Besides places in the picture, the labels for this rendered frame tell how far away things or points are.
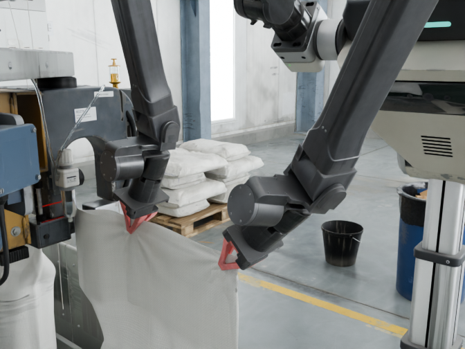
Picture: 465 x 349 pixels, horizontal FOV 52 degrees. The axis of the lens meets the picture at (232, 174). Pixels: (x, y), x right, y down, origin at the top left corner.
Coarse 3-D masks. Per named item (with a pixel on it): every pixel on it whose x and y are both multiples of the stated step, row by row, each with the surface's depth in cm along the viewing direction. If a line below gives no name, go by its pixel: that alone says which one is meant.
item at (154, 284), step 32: (96, 224) 101; (96, 256) 103; (128, 256) 103; (160, 256) 94; (192, 256) 86; (96, 288) 105; (128, 288) 105; (160, 288) 96; (192, 288) 87; (224, 288) 82; (128, 320) 103; (160, 320) 98; (192, 320) 89; (224, 320) 83
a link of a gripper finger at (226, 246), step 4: (224, 240) 77; (224, 244) 78; (228, 244) 78; (232, 244) 76; (224, 248) 78; (228, 248) 79; (224, 252) 79; (220, 256) 80; (224, 256) 79; (220, 260) 81; (224, 260) 80; (220, 264) 81; (224, 264) 80; (228, 264) 79; (232, 264) 78; (236, 264) 77; (224, 268) 80; (228, 268) 80; (232, 268) 79; (236, 268) 78
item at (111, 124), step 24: (48, 96) 98; (72, 96) 102; (120, 96) 112; (48, 120) 98; (72, 120) 103; (96, 120) 108; (120, 120) 113; (96, 144) 114; (48, 168) 100; (96, 168) 117; (48, 192) 101; (48, 216) 103
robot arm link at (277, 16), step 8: (240, 0) 96; (248, 0) 93; (264, 0) 91; (272, 0) 92; (280, 0) 93; (288, 0) 95; (240, 8) 97; (264, 8) 93; (272, 8) 92; (280, 8) 94; (288, 8) 96; (240, 16) 101; (264, 16) 94; (272, 16) 93; (280, 16) 95; (288, 16) 96
